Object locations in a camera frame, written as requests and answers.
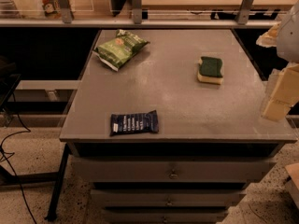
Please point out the top grey drawer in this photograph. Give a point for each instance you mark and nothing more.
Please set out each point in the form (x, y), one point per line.
(179, 169)

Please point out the white and orange package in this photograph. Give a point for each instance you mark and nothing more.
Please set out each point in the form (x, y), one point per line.
(38, 9)

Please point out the cardboard box at right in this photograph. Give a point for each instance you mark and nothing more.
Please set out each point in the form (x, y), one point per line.
(292, 185)

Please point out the wooden shelf with metal rail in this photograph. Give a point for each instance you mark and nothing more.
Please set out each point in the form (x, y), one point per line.
(190, 14)

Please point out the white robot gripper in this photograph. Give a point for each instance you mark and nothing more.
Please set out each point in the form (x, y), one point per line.
(290, 36)

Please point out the grey drawer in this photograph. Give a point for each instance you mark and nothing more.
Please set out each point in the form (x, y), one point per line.
(179, 169)
(164, 216)
(168, 197)

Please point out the bottom grey drawer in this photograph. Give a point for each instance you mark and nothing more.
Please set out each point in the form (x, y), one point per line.
(164, 216)

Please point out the grey drawer cabinet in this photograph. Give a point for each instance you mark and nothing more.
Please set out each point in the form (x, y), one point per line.
(196, 119)

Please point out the dark blue snack packet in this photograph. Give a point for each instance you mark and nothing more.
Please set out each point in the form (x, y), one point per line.
(134, 123)

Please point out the green and yellow sponge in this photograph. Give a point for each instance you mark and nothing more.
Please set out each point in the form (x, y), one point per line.
(209, 70)

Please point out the middle grey drawer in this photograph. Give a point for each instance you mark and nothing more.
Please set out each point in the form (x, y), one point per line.
(168, 197)

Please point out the green chip bag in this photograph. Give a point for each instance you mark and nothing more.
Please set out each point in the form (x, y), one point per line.
(116, 52)

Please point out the black metal stand leg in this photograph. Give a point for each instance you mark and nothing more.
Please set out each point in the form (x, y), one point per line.
(51, 215)

